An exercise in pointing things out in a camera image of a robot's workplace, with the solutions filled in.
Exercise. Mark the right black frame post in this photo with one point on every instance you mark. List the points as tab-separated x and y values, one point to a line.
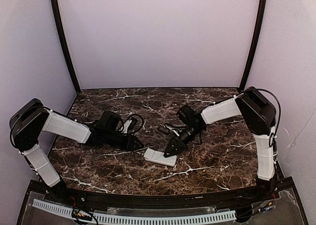
254	42

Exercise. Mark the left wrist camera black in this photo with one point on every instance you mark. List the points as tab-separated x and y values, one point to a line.
129	124

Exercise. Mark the white remote control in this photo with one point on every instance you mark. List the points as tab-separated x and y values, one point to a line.
158	157

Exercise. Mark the white slotted cable duct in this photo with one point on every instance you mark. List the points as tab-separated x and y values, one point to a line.
123	216

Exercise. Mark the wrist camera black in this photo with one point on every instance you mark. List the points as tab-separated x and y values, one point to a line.
164	130
129	124

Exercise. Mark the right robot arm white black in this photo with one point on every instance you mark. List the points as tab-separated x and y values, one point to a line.
260	115

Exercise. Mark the left black frame post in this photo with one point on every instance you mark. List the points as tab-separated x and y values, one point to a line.
64	45

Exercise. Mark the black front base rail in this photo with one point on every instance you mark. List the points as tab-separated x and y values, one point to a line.
282	207

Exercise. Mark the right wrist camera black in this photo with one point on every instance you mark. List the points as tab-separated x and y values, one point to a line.
164	130

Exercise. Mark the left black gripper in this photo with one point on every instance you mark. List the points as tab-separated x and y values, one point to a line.
127	143

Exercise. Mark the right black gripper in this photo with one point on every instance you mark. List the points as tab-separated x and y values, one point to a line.
178	141

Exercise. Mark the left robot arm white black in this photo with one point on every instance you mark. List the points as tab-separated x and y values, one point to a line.
34	118

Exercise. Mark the black frame post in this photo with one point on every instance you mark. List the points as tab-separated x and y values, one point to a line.
64	45
254	42

